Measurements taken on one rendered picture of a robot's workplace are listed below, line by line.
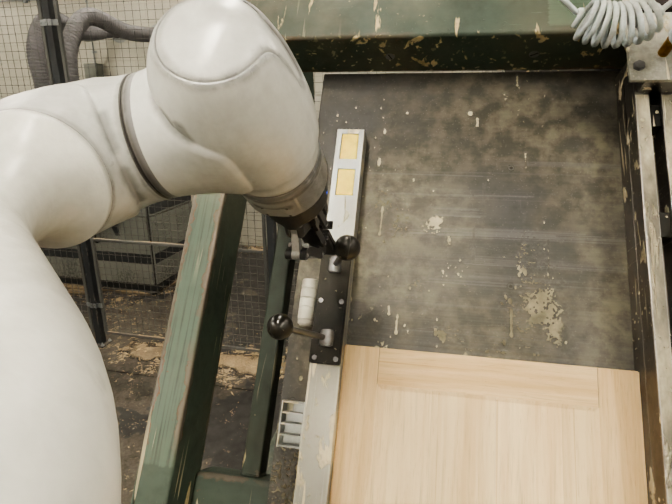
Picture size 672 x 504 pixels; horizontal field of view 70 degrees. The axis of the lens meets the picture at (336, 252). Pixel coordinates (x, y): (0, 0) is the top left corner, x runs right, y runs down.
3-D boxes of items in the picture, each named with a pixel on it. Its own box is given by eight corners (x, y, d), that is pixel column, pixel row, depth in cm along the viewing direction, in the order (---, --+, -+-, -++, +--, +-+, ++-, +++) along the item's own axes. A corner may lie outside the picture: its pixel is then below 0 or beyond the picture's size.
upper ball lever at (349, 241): (321, 275, 80) (335, 254, 67) (323, 253, 81) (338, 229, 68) (343, 279, 80) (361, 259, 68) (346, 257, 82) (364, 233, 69)
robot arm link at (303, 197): (215, 197, 44) (238, 220, 50) (313, 200, 42) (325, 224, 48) (232, 110, 47) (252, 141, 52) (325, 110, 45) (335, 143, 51)
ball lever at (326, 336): (320, 350, 78) (259, 337, 68) (323, 327, 79) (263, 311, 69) (339, 351, 75) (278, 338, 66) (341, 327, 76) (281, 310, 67)
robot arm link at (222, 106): (318, 90, 46) (186, 121, 47) (272, -58, 31) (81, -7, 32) (335, 193, 42) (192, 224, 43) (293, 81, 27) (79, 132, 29)
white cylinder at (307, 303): (304, 281, 85) (298, 326, 83) (300, 277, 82) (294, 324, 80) (321, 282, 84) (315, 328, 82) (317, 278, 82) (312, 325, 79)
